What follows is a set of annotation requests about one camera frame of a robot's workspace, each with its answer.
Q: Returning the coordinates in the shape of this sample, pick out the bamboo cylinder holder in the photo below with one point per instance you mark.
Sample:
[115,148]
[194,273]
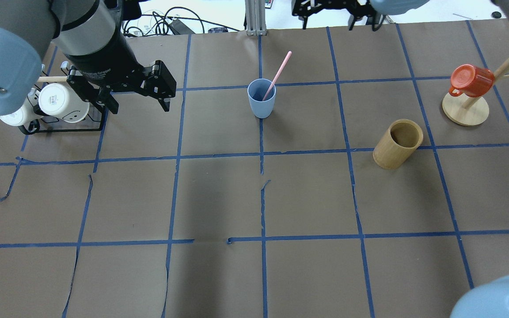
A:
[397,144]

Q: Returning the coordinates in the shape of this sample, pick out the white mug smiley face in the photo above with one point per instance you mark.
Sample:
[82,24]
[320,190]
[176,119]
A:
[61,101]

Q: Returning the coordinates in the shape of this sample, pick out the aluminium frame post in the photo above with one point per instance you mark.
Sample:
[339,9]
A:
[255,18]

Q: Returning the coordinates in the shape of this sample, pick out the black wire mug rack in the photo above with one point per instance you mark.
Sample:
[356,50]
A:
[93,122]

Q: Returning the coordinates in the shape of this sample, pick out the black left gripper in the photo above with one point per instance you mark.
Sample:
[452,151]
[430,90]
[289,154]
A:
[100,62]

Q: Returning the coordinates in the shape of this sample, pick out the white mug outer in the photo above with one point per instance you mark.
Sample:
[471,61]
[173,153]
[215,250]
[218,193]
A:
[26,113]

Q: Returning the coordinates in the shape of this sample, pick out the pink chopstick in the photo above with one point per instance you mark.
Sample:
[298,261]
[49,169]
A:
[277,75]

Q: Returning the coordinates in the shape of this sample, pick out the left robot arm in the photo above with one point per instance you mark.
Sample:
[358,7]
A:
[88,33]

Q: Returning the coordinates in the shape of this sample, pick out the red mug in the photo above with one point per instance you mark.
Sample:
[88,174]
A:
[470,80]

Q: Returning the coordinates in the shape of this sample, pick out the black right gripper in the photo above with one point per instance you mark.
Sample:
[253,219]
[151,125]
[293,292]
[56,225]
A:
[325,7]

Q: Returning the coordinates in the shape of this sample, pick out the blue plastic cup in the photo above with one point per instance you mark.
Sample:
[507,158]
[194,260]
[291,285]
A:
[261,102]

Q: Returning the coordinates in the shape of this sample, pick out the wooden mug tree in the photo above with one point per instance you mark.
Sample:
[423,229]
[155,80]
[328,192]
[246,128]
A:
[469,111]

